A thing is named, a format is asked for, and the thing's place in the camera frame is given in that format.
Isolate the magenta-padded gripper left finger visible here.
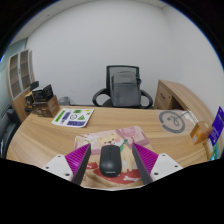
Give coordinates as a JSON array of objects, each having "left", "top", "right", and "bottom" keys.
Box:
[{"left": 40, "top": 143, "right": 92, "bottom": 185}]

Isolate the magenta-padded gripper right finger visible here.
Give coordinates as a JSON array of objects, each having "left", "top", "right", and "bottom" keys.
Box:
[{"left": 131, "top": 143, "right": 184, "bottom": 185}]

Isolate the black computer mouse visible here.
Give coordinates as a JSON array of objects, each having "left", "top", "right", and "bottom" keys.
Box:
[{"left": 99, "top": 144, "right": 122, "bottom": 178}]

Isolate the cartoon-print mouse pad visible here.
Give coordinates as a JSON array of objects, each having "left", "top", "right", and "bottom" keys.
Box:
[{"left": 73, "top": 125, "right": 155, "bottom": 189}]

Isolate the brown cardboard box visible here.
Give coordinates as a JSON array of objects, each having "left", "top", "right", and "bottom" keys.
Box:
[{"left": 32, "top": 95, "right": 61, "bottom": 118}]

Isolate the orange-brown box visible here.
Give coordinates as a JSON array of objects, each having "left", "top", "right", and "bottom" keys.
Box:
[{"left": 189, "top": 120, "right": 214, "bottom": 145}]

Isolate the small tan box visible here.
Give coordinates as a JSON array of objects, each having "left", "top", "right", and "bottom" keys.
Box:
[{"left": 203, "top": 143, "right": 215, "bottom": 161}]

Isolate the black mesh office chair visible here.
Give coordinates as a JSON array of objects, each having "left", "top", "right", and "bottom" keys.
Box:
[{"left": 91, "top": 64, "right": 154, "bottom": 110}]

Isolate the black padded chair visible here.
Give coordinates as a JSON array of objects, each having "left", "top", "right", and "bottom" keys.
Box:
[{"left": 0, "top": 106, "right": 21, "bottom": 159}]

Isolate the wooden side desk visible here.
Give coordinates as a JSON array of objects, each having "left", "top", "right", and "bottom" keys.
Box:
[{"left": 153, "top": 79, "right": 216, "bottom": 124}]

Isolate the black cardboard box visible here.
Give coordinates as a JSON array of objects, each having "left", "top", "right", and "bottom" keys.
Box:
[{"left": 31, "top": 84, "right": 55, "bottom": 103}]

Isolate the grey backpack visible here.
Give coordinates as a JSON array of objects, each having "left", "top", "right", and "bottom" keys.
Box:
[{"left": 110, "top": 70, "right": 142, "bottom": 108}]

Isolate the purple standing card package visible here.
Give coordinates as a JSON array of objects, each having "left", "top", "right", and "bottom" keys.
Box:
[{"left": 208, "top": 105, "right": 224, "bottom": 148}]

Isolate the wooden shelf unit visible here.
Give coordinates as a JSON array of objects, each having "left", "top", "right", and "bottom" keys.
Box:
[{"left": 5, "top": 49, "right": 34, "bottom": 123}]

